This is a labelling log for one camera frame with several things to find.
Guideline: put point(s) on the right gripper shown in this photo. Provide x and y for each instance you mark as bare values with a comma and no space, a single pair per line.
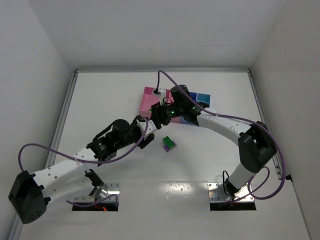
155,118

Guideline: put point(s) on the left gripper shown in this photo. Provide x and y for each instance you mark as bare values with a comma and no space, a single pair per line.
145,141

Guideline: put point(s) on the purple lego brick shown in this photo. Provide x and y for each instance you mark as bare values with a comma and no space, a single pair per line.
168,148

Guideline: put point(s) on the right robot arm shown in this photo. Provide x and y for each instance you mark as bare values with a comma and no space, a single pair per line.
255,147

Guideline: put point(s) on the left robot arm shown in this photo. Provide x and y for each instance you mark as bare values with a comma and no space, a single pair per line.
32,193

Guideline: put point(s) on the pink large container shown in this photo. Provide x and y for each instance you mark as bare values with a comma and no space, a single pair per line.
148,99

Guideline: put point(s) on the pink small container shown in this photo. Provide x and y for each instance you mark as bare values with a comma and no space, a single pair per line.
169,100

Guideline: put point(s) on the dark blue container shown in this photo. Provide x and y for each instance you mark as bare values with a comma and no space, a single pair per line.
182,119

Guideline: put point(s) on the light blue container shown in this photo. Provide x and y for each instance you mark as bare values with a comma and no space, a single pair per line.
203,100

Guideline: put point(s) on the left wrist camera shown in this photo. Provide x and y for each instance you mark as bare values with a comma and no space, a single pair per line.
146,127

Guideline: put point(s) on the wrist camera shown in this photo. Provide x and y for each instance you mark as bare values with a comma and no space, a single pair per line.
146,127
161,94

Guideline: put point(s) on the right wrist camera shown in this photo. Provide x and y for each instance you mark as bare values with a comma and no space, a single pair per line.
161,94

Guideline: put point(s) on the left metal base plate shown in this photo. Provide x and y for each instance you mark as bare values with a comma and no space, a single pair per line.
111,190

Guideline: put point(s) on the metal base plate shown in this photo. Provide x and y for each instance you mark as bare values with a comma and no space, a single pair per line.
111,190
217,195

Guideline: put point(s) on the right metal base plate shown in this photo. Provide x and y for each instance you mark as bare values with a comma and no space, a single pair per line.
217,195

